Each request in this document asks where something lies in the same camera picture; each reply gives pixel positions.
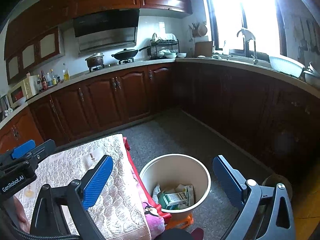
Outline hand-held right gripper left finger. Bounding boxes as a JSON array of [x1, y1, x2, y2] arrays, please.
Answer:
[[29, 155, 113, 240]]

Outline person's left hand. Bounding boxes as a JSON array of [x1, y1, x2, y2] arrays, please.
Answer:
[[11, 196, 30, 232]]

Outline wooden cutting board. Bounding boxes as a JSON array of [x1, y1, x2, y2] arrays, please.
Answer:
[[193, 41, 214, 58]]

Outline white cloth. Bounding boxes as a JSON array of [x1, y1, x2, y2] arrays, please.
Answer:
[[152, 33, 177, 42]]

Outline black range hood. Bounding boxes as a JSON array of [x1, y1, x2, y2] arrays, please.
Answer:
[[73, 8, 140, 53]]

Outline brown clay pot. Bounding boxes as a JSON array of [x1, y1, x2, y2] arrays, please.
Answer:
[[85, 52, 105, 69]]

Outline white green carton box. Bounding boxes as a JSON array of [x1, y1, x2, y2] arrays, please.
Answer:
[[158, 191, 187, 210]]

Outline kitchen window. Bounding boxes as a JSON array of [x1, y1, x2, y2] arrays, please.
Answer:
[[204, 0, 287, 56]]

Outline pink printed blanket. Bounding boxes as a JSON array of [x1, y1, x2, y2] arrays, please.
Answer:
[[122, 136, 173, 240]]

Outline black wok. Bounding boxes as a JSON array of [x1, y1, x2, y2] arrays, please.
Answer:
[[111, 46, 151, 61]]

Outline gas stove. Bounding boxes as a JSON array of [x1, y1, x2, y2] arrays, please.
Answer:
[[87, 57, 136, 72]]

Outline cream quilted tablecloth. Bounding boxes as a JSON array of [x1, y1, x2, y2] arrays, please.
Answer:
[[14, 133, 152, 240]]

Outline black dish rack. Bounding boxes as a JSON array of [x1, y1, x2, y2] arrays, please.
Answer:
[[150, 33, 179, 60]]

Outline grey kitchen countertop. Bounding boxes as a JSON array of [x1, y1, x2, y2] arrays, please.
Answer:
[[0, 57, 320, 128]]

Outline wooden base cabinets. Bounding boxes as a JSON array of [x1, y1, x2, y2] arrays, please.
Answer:
[[0, 62, 320, 182]]

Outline cream round bin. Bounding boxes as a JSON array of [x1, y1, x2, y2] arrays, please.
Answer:
[[138, 153, 211, 222]]

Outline cream panel wall cabinet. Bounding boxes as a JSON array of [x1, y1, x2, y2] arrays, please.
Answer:
[[5, 26, 66, 85]]

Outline white colander basin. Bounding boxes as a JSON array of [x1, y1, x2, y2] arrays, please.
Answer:
[[268, 55, 306, 78]]

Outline hanging kitchen utensils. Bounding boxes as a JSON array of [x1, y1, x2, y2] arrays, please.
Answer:
[[292, 14, 320, 61]]

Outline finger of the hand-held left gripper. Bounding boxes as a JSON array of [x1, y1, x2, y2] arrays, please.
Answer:
[[0, 139, 36, 166], [15, 139, 57, 168]]

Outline brown round object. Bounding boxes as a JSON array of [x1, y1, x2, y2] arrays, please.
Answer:
[[261, 173, 293, 206]]

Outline orange plastic stool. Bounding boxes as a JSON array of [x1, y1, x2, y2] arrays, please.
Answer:
[[165, 212, 194, 230]]

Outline black cable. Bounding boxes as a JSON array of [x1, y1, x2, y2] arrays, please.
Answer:
[[13, 226, 81, 240]]

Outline stack of white bowls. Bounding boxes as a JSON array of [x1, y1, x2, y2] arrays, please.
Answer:
[[303, 62, 320, 88]]

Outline metal faucet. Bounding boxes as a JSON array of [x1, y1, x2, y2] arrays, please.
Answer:
[[237, 28, 259, 65]]

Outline cream microwave oven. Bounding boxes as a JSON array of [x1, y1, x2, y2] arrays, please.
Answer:
[[7, 75, 41, 107]]

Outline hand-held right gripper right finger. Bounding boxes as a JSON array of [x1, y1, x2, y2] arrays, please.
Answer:
[[212, 155, 295, 240]]

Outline dark sauce bottle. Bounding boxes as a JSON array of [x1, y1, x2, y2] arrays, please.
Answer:
[[40, 70, 48, 91]]

